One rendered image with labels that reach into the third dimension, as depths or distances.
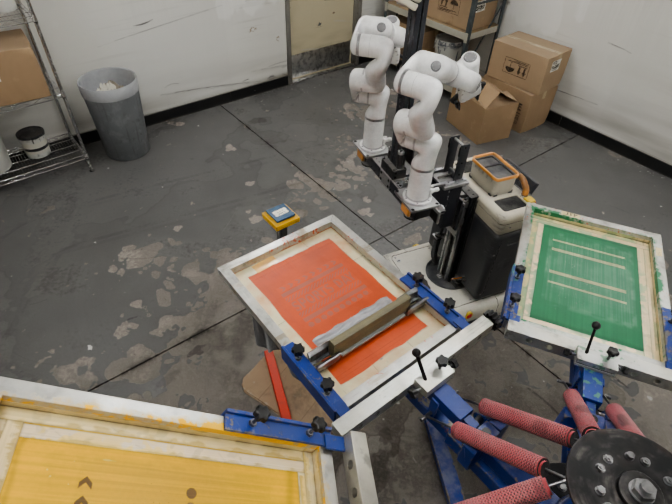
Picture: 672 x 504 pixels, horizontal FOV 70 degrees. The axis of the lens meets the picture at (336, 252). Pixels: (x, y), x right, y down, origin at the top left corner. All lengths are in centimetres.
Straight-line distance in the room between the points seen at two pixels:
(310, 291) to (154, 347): 139
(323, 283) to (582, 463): 110
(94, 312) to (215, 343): 82
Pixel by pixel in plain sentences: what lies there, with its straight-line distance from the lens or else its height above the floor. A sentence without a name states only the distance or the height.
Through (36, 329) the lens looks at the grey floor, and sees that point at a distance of 344.
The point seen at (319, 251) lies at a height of 95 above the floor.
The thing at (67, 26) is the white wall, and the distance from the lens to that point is 470.
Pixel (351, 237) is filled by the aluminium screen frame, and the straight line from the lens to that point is 209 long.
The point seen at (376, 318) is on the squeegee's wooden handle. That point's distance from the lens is 170.
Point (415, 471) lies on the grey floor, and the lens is 261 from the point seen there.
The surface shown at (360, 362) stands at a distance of 172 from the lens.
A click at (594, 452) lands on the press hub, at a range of 133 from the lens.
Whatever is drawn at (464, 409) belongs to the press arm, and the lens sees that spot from 159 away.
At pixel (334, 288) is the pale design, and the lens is 192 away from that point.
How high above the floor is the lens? 238
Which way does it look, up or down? 43 degrees down
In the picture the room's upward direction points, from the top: 2 degrees clockwise
